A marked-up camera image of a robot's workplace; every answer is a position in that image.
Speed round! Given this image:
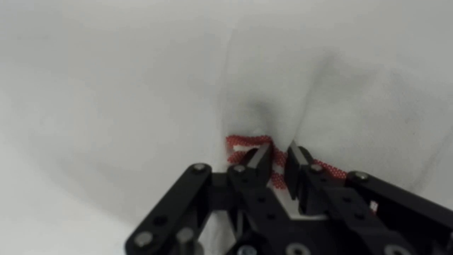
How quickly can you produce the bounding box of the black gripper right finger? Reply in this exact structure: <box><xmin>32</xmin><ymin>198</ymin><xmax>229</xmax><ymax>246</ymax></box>
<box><xmin>283</xmin><ymin>140</ymin><xmax>453</xmax><ymax>255</ymax></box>

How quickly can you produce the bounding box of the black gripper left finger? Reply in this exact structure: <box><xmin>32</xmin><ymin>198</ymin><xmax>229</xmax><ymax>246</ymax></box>
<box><xmin>124</xmin><ymin>141</ymin><xmax>294</xmax><ymax>255</ymax></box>

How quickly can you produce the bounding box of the white towel with red stripes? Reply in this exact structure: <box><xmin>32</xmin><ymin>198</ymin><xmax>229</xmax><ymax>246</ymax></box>
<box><xmin>217</xmin><ymin>18</ymin><xmax>453</xmax><ymax>223</ymax></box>

